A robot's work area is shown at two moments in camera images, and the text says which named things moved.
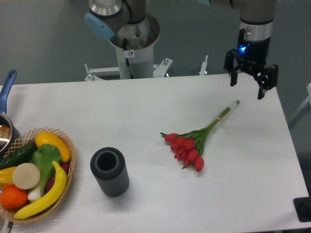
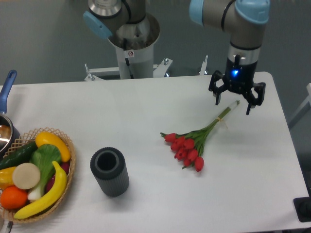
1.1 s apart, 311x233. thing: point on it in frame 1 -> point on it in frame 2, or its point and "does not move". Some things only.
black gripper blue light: (257, 51) -> (238, 78)
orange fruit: (12, 197) does not move
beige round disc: (26, 175) does not move
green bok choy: (46, 157) does not move
